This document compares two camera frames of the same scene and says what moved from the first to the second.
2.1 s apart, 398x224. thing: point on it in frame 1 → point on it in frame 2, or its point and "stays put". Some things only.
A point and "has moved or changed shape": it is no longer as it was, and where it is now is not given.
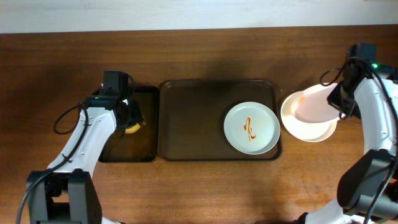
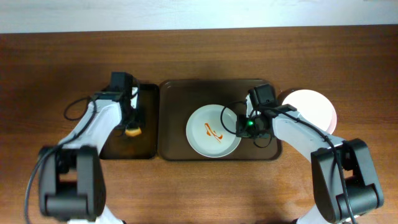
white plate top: (312, 105) has moved or changed shape
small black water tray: (141, 146) stays put
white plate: (252, 127) has moved or changed shape
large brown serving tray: (191, 114) stays put
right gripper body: (334, 100) → (245, 131)
